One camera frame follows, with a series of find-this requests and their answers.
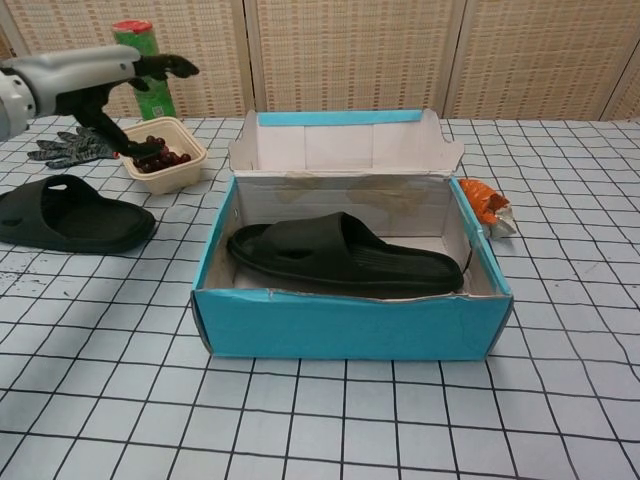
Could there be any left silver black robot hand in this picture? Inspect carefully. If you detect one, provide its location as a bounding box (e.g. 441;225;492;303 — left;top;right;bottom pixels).
2;45;200;157

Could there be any green can with red lid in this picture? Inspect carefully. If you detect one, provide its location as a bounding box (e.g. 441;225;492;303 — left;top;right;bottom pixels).
110;19;177;121

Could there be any woven bamboo screen panel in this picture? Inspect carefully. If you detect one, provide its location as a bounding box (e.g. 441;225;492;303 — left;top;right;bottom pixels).
9;0;251;119
444;0;640;121
252;0;464;120
602;64;640;121
0;24;36;129

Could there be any crumpled orange snack bag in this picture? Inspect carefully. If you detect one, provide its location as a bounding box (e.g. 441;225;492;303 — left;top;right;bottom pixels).
458;177;518;240

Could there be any pile of dark red cherries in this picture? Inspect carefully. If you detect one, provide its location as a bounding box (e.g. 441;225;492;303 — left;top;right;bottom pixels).
132;134;193;174

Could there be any blue checkered tablecloth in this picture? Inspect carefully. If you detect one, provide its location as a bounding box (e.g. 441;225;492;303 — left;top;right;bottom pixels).
0;113;640;480

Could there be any beige food container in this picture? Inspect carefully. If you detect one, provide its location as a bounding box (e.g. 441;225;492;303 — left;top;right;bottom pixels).
118;116;208;195

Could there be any blue cardboard shoe box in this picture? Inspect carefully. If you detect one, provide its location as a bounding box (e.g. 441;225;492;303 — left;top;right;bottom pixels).
190;107;514;361

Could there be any black rubber slipper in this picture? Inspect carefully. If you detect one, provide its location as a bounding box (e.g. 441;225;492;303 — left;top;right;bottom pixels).
227;211;465;300
0;174;157;256

